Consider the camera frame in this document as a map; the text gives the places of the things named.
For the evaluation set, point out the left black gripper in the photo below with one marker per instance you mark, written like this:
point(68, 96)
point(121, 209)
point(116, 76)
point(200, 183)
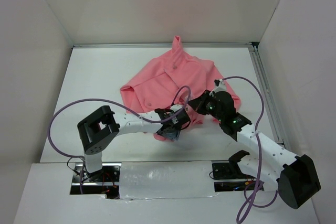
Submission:
point(174, 135)

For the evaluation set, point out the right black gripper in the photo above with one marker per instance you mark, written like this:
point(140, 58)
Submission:
point(197, 104)

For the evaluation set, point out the pink zip jacket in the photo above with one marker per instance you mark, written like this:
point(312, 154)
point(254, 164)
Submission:
point(170, 78)

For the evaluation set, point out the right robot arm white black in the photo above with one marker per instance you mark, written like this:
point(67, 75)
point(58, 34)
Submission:
point(295, 176)

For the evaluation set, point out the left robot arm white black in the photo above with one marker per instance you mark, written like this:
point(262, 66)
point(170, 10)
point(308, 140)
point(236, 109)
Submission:
point(98, 129)

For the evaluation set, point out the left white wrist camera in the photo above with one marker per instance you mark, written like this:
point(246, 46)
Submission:
point(177, 107)

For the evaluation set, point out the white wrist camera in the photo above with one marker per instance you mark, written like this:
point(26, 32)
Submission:
point(219, 87)
point(177, 107)

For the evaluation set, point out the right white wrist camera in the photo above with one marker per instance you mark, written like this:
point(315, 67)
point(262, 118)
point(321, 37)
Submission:
point(219, 87)

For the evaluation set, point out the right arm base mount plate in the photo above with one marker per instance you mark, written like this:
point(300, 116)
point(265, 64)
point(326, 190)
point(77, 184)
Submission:
point(228, 178)

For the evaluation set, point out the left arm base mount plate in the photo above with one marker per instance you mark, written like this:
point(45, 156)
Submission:
point(104, 182)

